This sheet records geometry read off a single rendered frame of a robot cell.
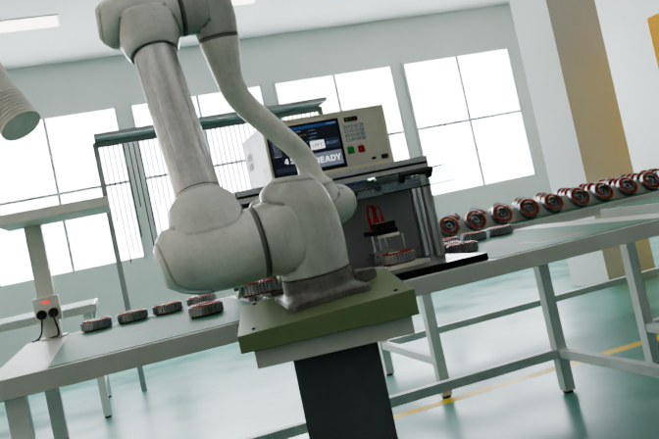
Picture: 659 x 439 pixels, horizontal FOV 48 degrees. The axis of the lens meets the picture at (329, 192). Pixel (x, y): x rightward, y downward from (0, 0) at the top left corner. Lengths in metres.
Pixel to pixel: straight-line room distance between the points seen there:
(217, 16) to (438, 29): 8.26
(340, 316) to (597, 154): 4.94
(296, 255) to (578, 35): 5.04
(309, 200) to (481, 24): 8.85
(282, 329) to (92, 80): 7.58
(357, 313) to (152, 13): 0.83
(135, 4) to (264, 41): 7.44
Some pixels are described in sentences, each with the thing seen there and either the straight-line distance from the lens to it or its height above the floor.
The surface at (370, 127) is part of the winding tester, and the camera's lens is 2.58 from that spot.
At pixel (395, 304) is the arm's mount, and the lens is 1.48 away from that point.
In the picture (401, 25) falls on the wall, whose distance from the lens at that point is 9.82.
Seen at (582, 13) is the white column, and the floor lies 2.16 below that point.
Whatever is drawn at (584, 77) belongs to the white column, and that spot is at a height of 1.65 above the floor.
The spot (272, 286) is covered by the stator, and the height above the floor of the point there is 0.82.
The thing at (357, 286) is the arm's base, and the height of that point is 0.82.
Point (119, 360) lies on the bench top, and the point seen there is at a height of 0.73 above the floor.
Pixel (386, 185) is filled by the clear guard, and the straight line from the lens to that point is 2.28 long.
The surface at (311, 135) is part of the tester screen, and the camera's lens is 2.51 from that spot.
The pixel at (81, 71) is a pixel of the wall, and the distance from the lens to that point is 8.94.
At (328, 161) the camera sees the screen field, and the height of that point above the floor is 1.16.
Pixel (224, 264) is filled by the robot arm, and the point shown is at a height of 0.92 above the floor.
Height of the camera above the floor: 0.96
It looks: 2 degrees up
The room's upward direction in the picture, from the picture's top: 12 degrees counter-clockwise
